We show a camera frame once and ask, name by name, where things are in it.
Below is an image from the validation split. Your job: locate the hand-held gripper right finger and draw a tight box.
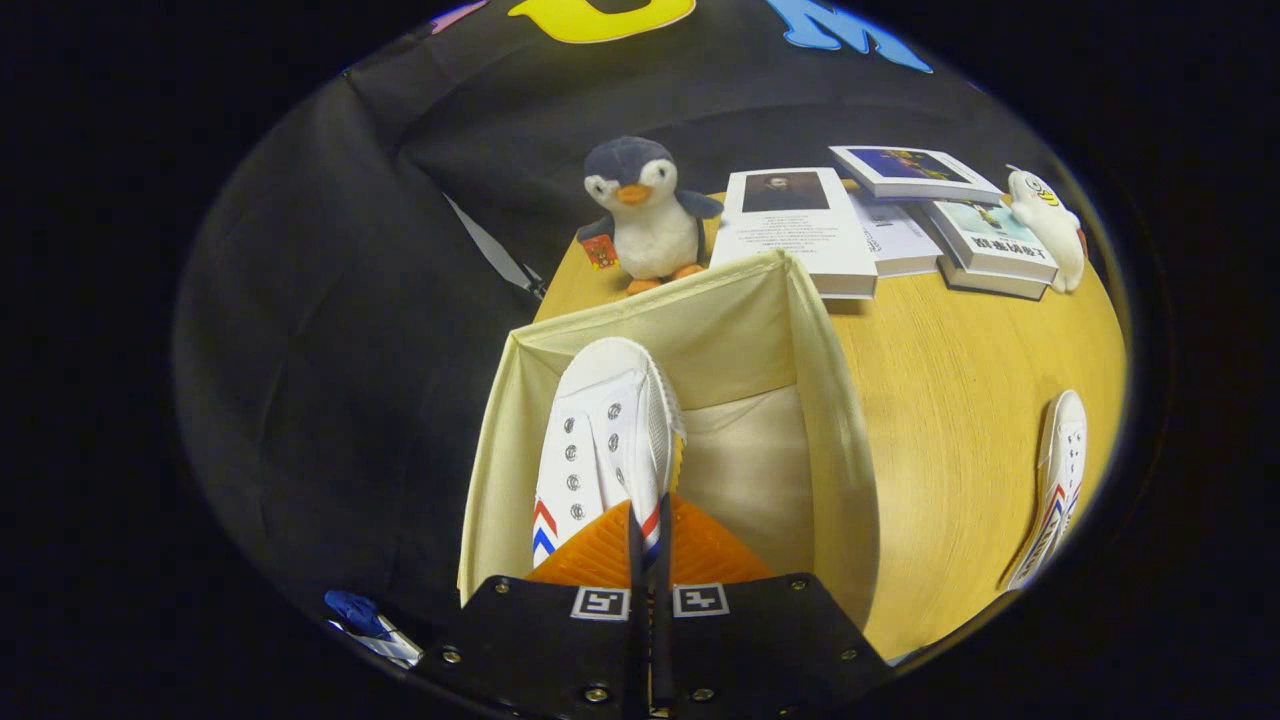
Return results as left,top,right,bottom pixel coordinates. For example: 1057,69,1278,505
650,492,893,720

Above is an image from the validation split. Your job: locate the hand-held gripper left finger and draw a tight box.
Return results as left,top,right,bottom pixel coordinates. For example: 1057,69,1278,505
412,500,646,720

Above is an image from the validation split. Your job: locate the beige fabric storage box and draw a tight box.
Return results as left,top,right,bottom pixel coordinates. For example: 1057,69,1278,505
457,250,881,631

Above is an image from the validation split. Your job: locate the white canvas shoe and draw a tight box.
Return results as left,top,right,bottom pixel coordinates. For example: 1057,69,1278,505
1000,390,1089,593
530,337,689,571

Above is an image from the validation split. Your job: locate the blue and white object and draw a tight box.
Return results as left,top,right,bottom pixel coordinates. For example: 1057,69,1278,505
323,590,423,669

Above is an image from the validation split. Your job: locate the black backdrop cloth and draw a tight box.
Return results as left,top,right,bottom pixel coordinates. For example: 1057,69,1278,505
172,0,1061,641

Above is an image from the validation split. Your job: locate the white book with portrait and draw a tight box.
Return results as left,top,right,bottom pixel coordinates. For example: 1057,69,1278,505
708,166,879,301

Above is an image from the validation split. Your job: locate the thin white booklet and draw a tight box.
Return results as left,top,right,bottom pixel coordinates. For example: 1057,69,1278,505
850,190,944,278

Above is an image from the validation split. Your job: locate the plain white thick book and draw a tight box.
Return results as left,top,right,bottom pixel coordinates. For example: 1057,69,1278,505
937,255,1049,301

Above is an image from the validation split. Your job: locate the grey penguin plush toy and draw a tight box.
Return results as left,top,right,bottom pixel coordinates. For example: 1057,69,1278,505
575,136,725,296

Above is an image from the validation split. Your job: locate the book with teal cover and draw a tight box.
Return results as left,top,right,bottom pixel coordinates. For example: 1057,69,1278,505
925,198,1059,284

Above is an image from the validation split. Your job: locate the book with dark blue cover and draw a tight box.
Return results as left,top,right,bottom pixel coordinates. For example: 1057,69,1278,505
828,145,1004,206

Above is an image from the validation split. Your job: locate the white duck plush toy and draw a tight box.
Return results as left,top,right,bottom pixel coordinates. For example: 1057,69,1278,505
1005,165,1088,294

